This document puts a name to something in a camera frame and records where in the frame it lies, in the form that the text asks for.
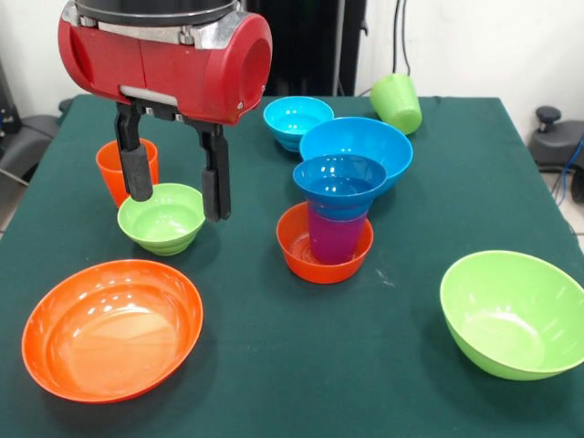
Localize orange cup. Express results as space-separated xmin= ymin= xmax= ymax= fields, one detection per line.
xmin=95 ymin=139 xmax=161 ymax=209

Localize blue cable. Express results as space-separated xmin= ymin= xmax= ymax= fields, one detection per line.
xmin=551 ymin=136 xmax=584 ymax=204

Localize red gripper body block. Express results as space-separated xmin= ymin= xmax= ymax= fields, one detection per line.
xmin=57 ymin=2 xmax=274 ymax=128

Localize dark green tablecloth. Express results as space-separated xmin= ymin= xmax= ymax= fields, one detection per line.
xmin=0 ymin=93 xmax=584 ymax=438

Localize large orange bowl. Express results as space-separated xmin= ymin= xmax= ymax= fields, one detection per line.
xmin=21 ymin=258 xmax=204 ymax=404

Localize large blue bowl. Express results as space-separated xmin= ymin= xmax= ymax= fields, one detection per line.
xmin=298 ymin=116 xmax=414 ymax=195

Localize small green bowl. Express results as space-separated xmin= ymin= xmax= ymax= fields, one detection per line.
xmin=117 ymin=182 xmax=207 ymax=256

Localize purple cup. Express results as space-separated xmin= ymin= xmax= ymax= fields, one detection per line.
xmin=307 ymin=207 xmax=369 ymax=266

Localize large green bowl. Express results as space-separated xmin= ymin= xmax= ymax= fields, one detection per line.
xmin=439 ymin=249 xmax=584 ymax=382

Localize small turquoise bowl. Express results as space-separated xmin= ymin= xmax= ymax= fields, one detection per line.
xmin=263 ymin=95 xmax=336 ymax=152

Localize small orange bowl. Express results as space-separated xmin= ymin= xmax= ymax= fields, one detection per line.
xmin=276 ymin=202 xmax=375 ymax=285

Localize green cup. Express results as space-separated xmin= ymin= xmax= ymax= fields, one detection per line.
xmin=369 ymin=72 xmax=423 ymax=136

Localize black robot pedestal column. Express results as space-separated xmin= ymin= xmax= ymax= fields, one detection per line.
xmin=262 ymin=0 xmax=369 ymax=97

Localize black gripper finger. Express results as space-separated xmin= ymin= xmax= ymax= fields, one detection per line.
xmin=113 ymin=100 xmax=154 ymax=203
xmin=182 ymin=116 xmax=232 ymax=224

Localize black hanging cables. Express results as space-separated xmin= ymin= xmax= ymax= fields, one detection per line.
xmin=390 ymin=0 xmax=414 ymax=78

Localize dark blue bowl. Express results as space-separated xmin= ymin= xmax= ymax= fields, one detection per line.
xmin=292 ymin=153 xmax=388 ymax=220

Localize grey pedestal leg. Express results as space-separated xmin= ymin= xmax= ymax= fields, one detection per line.
xmin=528 ymin=106 xmax=584 ymax=170
xmin=0 ymin=113 xmax=63 ymax=183

